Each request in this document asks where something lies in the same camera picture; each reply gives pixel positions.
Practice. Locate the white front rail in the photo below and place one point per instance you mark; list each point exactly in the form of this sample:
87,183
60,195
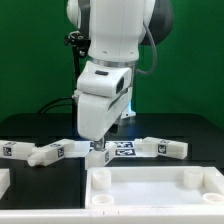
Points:
97,217

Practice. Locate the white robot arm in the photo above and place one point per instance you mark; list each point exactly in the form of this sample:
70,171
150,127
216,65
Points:
114,29

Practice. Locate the white block left edge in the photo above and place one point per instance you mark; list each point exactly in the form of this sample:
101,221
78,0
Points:
4,181

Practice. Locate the white desk top tray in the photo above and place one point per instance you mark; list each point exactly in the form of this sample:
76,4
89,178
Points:
160,186

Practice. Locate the marker tag sheet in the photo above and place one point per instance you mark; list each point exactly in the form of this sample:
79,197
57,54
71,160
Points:
123,149

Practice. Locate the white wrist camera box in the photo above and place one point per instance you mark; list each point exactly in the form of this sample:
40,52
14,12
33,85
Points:
103,81

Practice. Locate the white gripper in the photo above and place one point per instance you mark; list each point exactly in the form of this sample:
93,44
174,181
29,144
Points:
96,114

